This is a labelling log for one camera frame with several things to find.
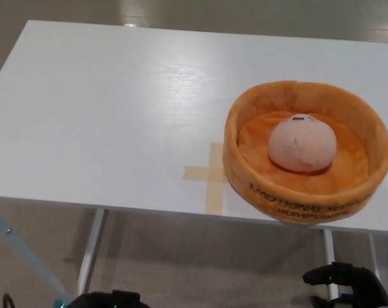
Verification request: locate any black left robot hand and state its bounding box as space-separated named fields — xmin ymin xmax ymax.
xmin=68 ymin=289 xmax=150 ymax=308

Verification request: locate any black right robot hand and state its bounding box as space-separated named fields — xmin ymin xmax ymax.
xmin=302 ymin=262 xmax=388 ymax=308

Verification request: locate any pink round plush toy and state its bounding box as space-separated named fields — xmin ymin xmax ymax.
xmin=268 ymin=112 xmax=338 ymax=172

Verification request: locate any orange plush round plate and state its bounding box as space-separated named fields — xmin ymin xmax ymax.
xmin=222 ymin=80 xmax=388 ymax=226

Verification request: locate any white table leg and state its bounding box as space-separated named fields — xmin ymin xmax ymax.
xmin=368 ymin=233 xmax=385 ymax=280
xmin=321 ymin=229 xmax=339 ymax=296
xmin=76 ymin=209 xmax=108 ymax=295

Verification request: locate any long beige tape strip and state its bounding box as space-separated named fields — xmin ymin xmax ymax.
xmin=205 ymin=142 xmax=226 ymax=215

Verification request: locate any short beige tape strip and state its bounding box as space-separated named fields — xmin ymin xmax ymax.
xmin=182 ymin=165 xmax=228 ymax=181

